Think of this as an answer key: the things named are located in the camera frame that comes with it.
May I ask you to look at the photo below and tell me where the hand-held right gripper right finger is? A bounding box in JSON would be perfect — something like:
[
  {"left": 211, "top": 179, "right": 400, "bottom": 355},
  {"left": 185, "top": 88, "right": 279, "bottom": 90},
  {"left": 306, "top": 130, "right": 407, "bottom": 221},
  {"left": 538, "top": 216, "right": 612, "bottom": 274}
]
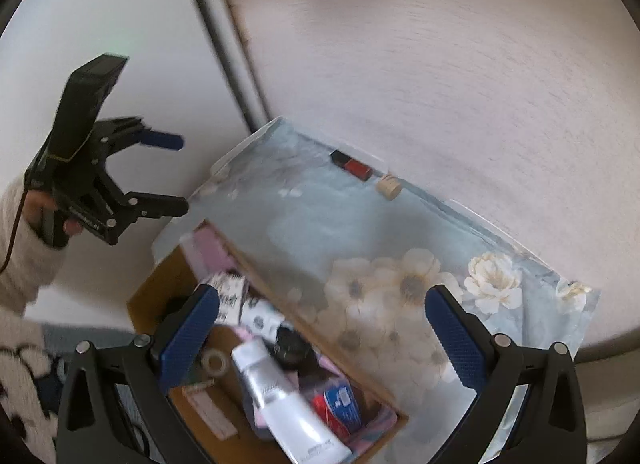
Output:
[{"left": 425, "top": 284, "right": 587, "bottom": 464}]

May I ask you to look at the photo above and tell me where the white patterned sock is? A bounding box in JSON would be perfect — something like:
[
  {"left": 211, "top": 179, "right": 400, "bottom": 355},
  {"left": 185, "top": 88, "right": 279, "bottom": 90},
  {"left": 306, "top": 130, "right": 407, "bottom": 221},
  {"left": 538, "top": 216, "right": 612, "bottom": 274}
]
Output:
[{"left": 200, "top": 271, "right": 283, "bottom": 342}]

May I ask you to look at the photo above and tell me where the person's left forearm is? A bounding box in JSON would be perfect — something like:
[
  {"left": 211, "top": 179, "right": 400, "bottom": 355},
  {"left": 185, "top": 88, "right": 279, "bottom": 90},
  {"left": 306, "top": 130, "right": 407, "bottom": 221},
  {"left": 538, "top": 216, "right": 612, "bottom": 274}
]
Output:
[{"left": 0, "top": 177, "right": 68, "bottom": 315}]

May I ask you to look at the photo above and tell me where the floral tablecloth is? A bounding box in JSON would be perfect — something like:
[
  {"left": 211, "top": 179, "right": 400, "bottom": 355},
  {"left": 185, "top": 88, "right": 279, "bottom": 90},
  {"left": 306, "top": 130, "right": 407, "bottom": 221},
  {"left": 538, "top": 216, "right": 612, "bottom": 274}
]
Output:
[{"left": 150, "top": 117, "right": 601, "bottom": 464}]

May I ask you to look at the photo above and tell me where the cardboard box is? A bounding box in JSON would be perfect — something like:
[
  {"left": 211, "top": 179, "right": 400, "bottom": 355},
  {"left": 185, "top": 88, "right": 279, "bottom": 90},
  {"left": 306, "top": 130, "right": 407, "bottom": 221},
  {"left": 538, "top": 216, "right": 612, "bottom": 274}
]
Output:
[{"left": 127, "top": 219, "right": 411, "bottom": 464}]

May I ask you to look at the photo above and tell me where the silver white tube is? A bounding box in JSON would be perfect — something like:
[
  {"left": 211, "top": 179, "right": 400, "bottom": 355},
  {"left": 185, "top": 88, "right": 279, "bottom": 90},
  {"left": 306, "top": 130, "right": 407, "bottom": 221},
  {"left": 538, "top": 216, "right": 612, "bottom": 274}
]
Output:
[{"left": 231, "top": 339, "right": 353, "bottom": 464}]

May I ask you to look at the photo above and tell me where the person's left hand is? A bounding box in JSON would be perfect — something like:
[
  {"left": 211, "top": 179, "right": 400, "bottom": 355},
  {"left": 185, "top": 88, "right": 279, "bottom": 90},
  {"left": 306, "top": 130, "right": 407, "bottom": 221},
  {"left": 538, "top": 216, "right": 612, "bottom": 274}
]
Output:
[{"left": 24, "top": 190, "right": 85, "bottom": 240}]

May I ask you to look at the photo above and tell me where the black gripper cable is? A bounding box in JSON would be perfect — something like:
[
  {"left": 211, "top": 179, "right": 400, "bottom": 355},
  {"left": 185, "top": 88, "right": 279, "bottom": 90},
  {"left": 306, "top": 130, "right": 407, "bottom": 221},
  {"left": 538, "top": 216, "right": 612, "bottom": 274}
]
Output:
[{"left": 0, "top": 187, "right": 28, "bottom": 275}]

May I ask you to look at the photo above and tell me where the person's white patterned sweater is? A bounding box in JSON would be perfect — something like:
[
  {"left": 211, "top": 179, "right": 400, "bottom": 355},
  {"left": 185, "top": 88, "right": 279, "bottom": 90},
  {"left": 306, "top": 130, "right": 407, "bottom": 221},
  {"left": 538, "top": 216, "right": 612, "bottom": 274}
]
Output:
[{"left": 0, "top": 314, "right": 61, "bottom": 464}]

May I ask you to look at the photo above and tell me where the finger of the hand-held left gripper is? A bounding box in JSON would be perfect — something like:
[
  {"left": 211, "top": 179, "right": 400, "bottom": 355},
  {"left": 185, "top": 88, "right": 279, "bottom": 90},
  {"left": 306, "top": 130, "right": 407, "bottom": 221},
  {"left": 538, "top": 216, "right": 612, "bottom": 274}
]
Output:
[
  {"left": 70, "top": 164, "right": 190, "bottom": 245},
  {"left": 82, "top": 117, "right": 185, "bottom": 165}
]

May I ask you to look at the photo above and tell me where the clear tape roll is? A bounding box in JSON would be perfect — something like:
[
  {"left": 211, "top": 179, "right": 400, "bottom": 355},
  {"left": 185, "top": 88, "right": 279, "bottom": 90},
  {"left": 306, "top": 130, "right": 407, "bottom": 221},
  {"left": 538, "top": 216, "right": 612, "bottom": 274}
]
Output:
[{"left": 200, "top": 349, "right": 228, "bottom": 375}]

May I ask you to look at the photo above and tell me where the black round compact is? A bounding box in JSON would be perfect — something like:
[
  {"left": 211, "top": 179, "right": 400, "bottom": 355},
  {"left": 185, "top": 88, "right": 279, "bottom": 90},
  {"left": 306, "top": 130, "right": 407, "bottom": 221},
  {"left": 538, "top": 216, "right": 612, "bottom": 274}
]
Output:
[{"left": 274, "top": 327, "right": 316, "bottom": 372}]

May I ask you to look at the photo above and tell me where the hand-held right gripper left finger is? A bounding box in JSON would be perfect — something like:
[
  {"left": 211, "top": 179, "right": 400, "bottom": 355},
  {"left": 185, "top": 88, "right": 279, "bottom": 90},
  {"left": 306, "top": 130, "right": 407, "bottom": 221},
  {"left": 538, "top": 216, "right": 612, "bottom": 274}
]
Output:
[{"left": 56, "top": 284, "right": 221, "bottom": 464}]

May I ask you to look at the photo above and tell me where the red blue labelled packet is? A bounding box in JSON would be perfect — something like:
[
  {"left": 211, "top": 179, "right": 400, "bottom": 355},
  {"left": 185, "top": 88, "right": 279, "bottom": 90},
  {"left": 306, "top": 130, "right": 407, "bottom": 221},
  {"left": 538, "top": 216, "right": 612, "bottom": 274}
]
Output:
[{"left": 312, "top": 378, "right": 363, "bottom": 442}]

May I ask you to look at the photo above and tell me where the beige cork cap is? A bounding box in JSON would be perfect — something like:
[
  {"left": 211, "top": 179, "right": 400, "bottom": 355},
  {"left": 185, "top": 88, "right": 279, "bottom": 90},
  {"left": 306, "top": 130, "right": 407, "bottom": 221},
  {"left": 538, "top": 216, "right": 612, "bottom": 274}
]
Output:
[{"left": 376, "top": 173, "right": 403, "bottom": 201}]

